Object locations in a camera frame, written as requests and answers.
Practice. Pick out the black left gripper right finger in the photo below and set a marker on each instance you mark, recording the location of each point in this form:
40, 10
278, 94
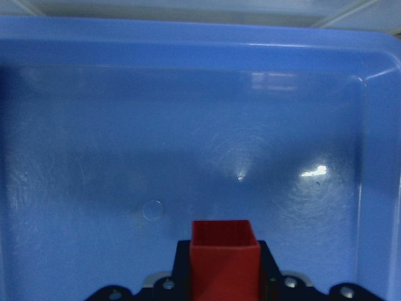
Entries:
269, 270

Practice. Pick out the clear plastic storage box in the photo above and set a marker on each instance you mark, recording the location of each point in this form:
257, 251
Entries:
381, 16

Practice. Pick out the blue plastic tray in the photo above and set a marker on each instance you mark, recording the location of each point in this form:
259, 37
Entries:
116, 135

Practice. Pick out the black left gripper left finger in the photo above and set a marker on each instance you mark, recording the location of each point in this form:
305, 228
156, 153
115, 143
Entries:
181, 266

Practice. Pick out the red block grasped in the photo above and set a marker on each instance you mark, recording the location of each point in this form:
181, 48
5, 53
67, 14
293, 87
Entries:
225, 261

